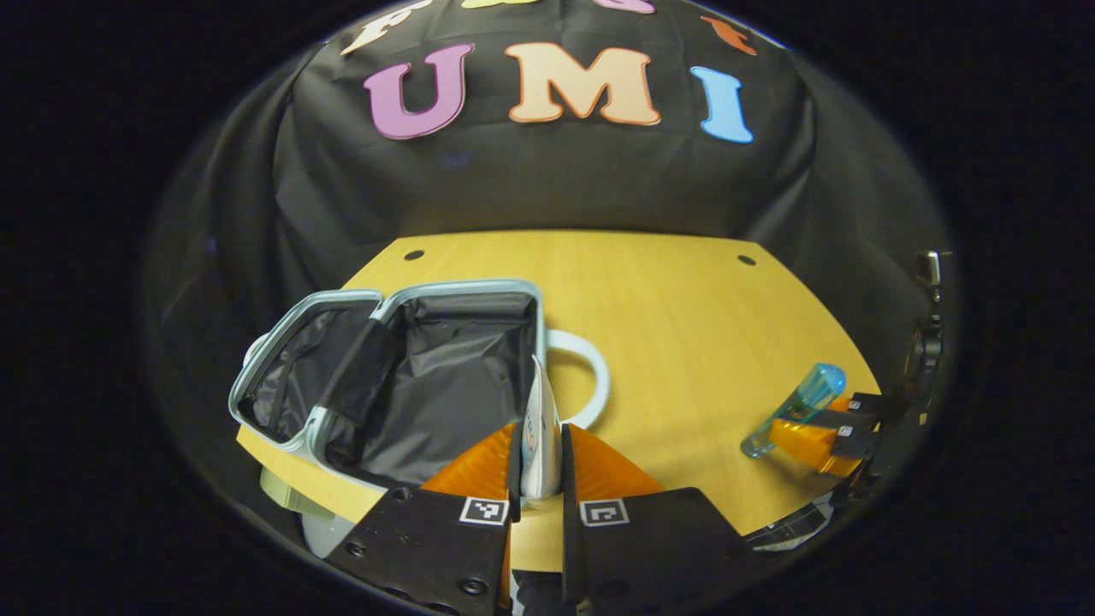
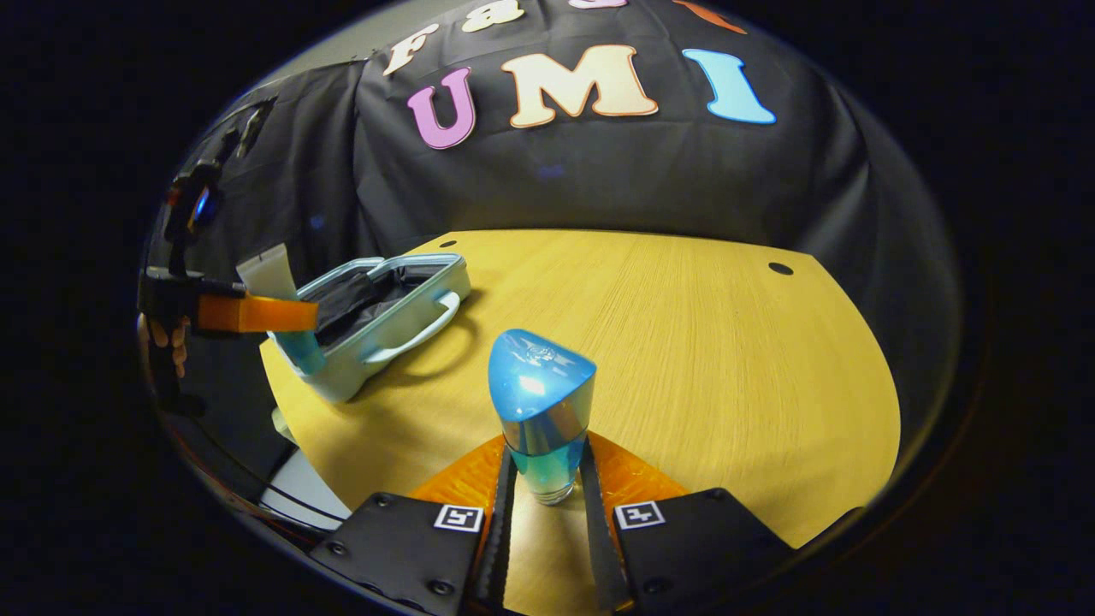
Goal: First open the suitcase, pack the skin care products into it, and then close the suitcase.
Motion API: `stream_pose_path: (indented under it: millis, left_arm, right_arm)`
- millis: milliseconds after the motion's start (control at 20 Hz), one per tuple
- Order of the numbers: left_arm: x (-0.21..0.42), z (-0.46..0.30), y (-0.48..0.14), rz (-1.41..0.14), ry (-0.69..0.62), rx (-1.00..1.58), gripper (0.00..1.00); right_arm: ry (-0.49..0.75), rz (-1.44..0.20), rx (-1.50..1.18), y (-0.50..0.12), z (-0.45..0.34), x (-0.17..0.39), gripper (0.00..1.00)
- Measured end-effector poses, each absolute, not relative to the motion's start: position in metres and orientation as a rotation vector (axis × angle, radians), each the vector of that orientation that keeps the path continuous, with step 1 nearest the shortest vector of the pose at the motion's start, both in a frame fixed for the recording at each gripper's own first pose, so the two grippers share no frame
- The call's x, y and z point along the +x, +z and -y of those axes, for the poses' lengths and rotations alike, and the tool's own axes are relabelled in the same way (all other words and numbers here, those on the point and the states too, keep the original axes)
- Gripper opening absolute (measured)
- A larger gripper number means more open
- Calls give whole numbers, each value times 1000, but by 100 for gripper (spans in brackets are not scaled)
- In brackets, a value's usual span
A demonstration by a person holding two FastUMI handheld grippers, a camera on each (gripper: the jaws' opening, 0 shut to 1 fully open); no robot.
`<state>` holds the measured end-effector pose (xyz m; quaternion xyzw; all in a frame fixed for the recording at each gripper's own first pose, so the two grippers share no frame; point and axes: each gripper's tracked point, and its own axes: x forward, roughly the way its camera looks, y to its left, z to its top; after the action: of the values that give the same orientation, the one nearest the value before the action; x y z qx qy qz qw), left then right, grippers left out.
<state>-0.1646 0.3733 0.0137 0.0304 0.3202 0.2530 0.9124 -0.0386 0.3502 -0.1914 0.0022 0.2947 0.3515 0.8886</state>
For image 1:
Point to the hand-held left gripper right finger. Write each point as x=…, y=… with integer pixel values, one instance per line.
x=642, y=556

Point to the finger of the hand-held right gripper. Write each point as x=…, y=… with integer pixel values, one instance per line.
x=855, y=417
x=813, y=449

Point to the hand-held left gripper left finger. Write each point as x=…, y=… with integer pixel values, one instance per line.
x=428, y=547

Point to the white skin care tube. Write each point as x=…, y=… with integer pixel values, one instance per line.
x=541, y=445

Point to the light blue suitcase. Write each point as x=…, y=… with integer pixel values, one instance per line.
x=445, y=385

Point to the pale green box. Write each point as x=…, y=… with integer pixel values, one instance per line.
x=287, y=494

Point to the black backdrop cloth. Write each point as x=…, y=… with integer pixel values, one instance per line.
x=556, y=180

